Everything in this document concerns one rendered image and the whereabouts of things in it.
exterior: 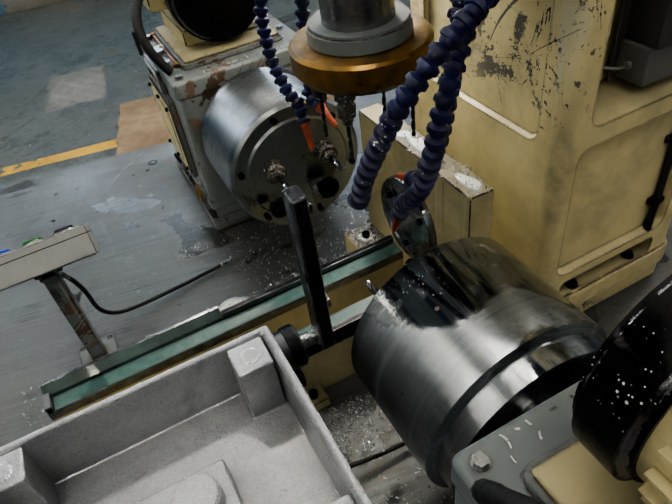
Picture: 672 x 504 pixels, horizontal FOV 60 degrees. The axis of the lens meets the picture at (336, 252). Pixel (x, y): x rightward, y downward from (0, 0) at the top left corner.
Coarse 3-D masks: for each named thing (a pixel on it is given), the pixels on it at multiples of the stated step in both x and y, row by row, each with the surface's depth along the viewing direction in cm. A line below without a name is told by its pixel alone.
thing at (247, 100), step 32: (224, 96) 106; (256, 96) 101; (224, 128) 102; (256, 128) 97; (288, 128) 99; (320, 128) 102; (352, 128) 106; (224, 160) 102; (256, 160) 100; (288, 160) 103; (320, 160) 103; (256, 192) 104; (320, 192) 110
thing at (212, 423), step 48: (144, 384) 23; (192, 384) 24; (240, 384) 24; (288, 384) 23; (48, 432) 22; (96, 432) 23; (144, 432) 24; (192, 432) 25; (240, 432) 24; (288, 432) 24; (48, 480) 23; (96, 480) 23; (144, 480) 23; (192, 480) 21; (240, 480) 23; (288, 480) 23; (336, 480) 21
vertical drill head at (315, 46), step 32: (320, 0) 67; (352, 0) 65; (384, 0) 66; (320, 32) 68; (352, 32) 67; (384, 32) 66; (416, 32) 70; (320, 64) 67; (352, 64) 66; (384, 64) 66; (416, 64) 68; (320, 96) 78; (352, 96) 70; (384, 96) 83; (352, 160) 77
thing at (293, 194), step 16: (288, 192) 64; (288, 208) 64; (304, 208) 64; (304, 224) 65; (304, 240) 66; (304, 256) 68; (304, 272) 70; (320, 272) 71; (304, 288) 74; (320, 288) 72; (320, 304) 74; (320, 320) 76; (320, 336) 78
